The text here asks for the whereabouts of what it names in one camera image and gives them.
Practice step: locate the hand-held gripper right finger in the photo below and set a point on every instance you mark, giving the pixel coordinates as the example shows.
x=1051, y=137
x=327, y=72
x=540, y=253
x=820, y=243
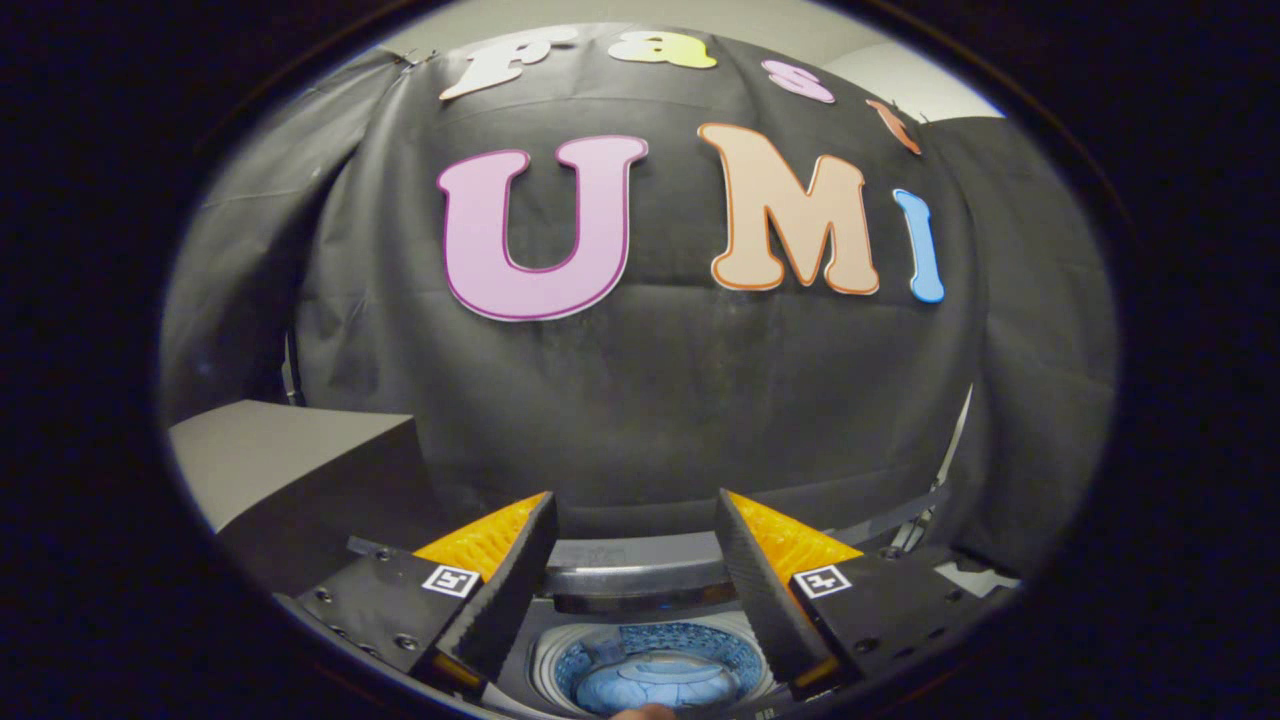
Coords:
x=755, y=590

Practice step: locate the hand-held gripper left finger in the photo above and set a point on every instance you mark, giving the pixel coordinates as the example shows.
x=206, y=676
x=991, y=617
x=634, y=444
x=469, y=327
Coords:
x=510, y=590

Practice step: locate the grey washing machine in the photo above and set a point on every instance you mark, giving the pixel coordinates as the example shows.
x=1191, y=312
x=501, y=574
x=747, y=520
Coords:
x=552, y=650

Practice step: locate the light blue garment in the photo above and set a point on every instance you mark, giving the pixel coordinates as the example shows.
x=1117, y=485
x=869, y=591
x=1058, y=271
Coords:
x=650, y=685

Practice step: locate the black backdrop cloth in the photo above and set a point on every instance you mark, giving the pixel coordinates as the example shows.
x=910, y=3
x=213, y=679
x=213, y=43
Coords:
x=660, y=400

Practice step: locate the beige cabinet with dark frame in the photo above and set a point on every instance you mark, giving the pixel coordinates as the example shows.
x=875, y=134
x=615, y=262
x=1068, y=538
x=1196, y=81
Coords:
x=290, y=450

